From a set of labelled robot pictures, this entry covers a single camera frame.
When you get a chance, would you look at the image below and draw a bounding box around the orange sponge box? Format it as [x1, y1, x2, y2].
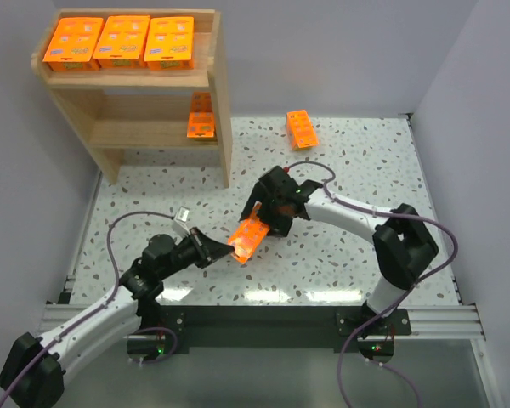
[42, 17, 104, 72]
[144, 16, 195, 71]
[228, 203, 269, 264]
[286, 110, 319, 150]
[187, 92, 215, 139]
[93, 15, 150, 69]

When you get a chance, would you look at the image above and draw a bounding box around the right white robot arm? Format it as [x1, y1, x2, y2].
[240, 166, 439, 321]

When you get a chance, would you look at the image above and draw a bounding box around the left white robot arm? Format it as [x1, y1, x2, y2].
[0, 228, 235, 407]

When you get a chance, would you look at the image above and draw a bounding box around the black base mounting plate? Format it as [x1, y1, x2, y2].
[125, 304, 411, 356]

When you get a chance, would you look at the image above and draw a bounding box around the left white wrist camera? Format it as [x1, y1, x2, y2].
[173, 207, 190, 237]

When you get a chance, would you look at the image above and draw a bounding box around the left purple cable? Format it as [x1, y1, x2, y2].
[0, 211, 179, 408]

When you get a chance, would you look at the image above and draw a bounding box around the purple cable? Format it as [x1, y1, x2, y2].
[282, 160, 459, 408]
[0, 211, 179, 408]

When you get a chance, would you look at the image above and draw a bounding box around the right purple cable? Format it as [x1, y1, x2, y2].
[282, 160, 459, 408]

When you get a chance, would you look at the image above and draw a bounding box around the aluminium rail frame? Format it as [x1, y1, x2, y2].
[14, 113, 505, 408]

